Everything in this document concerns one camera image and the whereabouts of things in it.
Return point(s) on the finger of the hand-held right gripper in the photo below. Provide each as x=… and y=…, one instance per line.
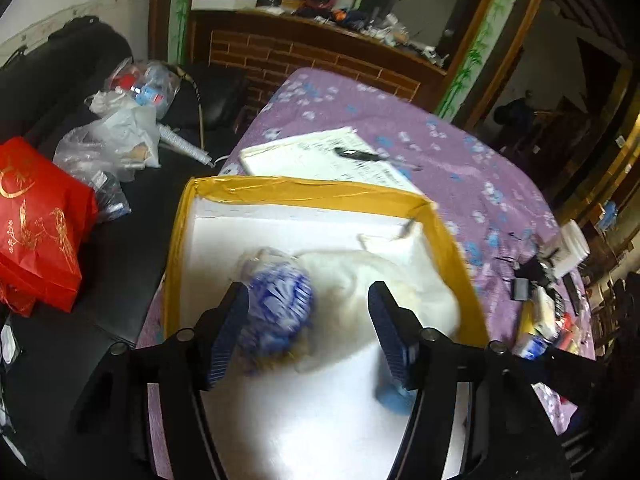
x=570, y=375

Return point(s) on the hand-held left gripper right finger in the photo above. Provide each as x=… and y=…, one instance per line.
x=395, y=345

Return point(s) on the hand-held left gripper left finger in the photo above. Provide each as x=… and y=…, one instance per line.
x=227, y=340

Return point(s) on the yellow taped white foam box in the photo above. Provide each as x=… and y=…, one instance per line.
x=300, y=200

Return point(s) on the red black small object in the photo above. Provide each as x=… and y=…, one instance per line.
x=572, y=335

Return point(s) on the white cloth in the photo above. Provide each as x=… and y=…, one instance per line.
x=350, y=280

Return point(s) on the black leather sofa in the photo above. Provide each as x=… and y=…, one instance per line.
x=125, y=260

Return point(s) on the white container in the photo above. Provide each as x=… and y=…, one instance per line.
x=575, y=242

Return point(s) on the purple floral tablecloth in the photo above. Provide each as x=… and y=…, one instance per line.
x=450, y=160

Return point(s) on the black pen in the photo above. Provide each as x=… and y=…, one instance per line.
x=360, y=154

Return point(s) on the white caulk tube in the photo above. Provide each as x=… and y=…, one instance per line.
x=185, y=145

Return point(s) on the white lined notepad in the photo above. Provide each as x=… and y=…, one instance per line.
x=310, y=155

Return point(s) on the red gift bag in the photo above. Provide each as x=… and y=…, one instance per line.
x=40, y=230

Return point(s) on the crumpled grey white plastic bag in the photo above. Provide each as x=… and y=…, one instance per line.
x=9, y=345

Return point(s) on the clear plastic bag with bottles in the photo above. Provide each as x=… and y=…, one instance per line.
x=150, y=85

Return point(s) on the wooden brick-pattern cabinet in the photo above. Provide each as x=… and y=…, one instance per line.
x=300, y=55

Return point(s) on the black bag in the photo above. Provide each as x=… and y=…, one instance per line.
x=85, y=45

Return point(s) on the pile of small clutter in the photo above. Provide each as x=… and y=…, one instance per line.
x=360, y=15

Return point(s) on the flat white box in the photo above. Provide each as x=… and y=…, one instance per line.
x=225, y=3

